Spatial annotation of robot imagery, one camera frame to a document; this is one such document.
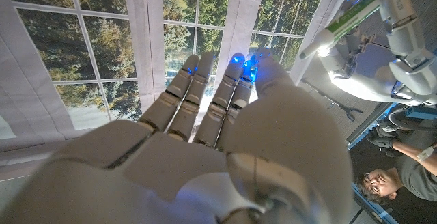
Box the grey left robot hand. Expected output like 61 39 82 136
319 0 437 107

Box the person's black gloved hand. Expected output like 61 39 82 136
365 126 399 149

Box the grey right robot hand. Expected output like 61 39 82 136
0 48 354 224

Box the white green marker body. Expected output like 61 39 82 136
299 0 389 60

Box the person's bare forearm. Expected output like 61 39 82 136
392 141 437 177

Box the person in grey shirt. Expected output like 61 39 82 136
356 154 437 205

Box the printed window forest backdrop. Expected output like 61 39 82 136
0 0 356 184

